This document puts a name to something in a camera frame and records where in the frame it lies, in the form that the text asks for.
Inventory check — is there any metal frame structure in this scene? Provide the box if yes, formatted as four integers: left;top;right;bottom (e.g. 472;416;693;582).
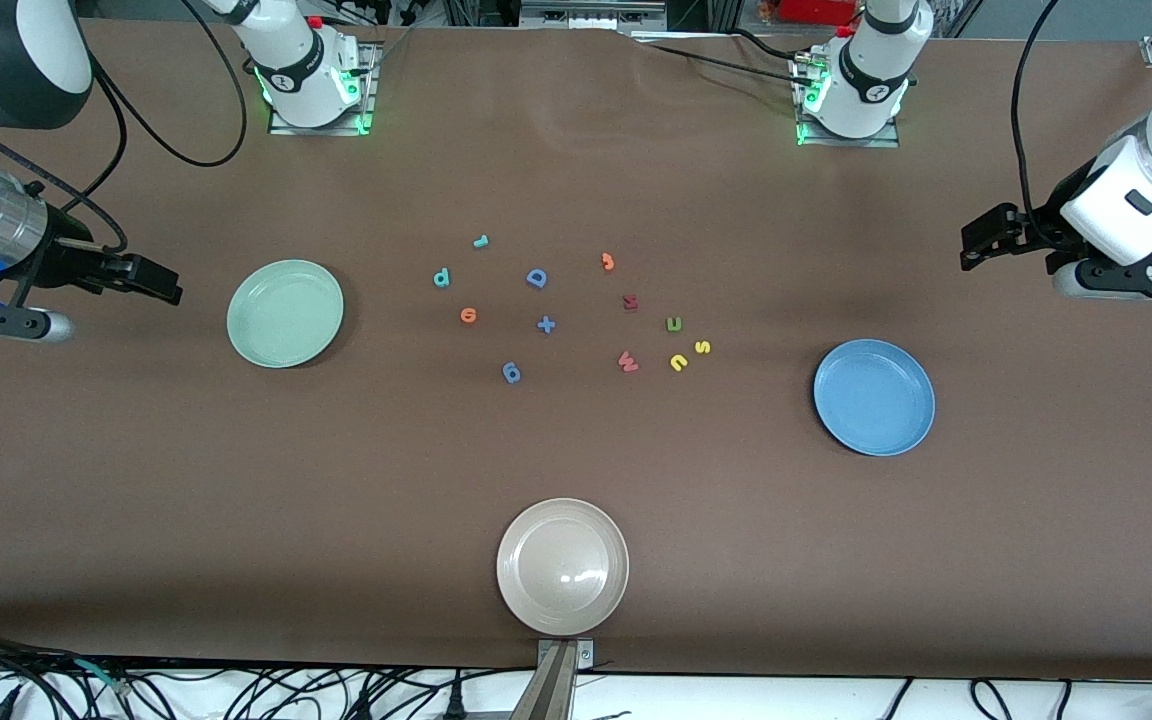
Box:
519;0;669;31

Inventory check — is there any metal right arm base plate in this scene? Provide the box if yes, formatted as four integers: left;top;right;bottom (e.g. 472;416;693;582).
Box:
268;42;378;136

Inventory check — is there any looped black floor cable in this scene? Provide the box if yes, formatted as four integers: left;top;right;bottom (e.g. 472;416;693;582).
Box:
971;678;1072;720

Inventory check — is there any blue plate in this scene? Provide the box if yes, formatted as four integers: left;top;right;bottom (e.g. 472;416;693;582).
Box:
813;339;937;458

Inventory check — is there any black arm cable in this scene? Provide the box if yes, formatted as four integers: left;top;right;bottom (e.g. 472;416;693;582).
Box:
86;0;249;169
1011;0;1065;251

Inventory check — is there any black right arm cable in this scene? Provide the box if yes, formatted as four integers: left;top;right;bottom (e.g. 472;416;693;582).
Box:
86;0;249;169

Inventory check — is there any beige plate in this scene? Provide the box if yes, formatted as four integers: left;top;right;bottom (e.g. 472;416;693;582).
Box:
496;498;630;637

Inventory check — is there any teal cable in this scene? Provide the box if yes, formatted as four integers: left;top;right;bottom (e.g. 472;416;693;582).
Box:
71;655;132;696

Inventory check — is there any long black table cable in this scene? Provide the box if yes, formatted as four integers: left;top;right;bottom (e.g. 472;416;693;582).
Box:
631;38;809;89

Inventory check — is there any short black table cable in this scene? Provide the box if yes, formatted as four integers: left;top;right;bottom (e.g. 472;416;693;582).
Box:
724;28;801;61

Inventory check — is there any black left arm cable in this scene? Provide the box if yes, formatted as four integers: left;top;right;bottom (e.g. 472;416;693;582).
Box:
1011;0;1065;251

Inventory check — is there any light green plate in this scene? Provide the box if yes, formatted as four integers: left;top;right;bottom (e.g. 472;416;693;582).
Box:
226;259;346;370

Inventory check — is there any red box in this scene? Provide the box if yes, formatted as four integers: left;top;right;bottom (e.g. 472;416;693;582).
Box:
774;0;859;26

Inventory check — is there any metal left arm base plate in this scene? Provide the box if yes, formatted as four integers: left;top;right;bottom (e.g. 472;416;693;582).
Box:
796;55;903;149

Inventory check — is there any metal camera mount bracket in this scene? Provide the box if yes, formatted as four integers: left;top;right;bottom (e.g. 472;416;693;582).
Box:
511;638;595;720

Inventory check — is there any brown table cover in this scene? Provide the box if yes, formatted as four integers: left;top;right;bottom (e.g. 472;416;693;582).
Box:
0;18;1152;683

